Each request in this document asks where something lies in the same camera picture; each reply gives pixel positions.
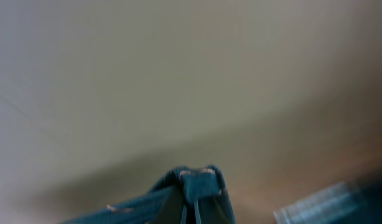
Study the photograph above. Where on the black orange-patterned cycling jersey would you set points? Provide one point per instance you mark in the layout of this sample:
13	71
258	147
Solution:
182	196

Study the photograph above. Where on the black clothes pile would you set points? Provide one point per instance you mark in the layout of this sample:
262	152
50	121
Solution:
357	201

